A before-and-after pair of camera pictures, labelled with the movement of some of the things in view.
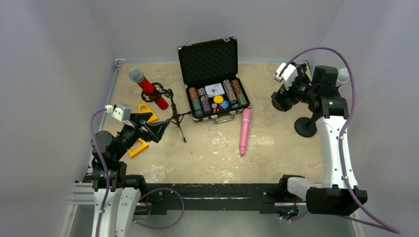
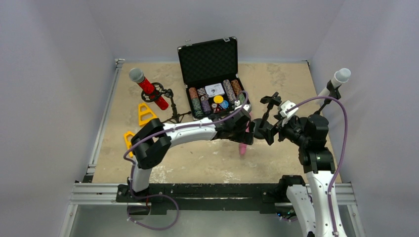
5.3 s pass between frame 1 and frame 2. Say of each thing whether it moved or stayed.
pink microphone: stayed
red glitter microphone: stayed
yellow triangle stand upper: stayed
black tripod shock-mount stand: stayed
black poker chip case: stayed
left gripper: moved
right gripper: moved
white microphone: stayed
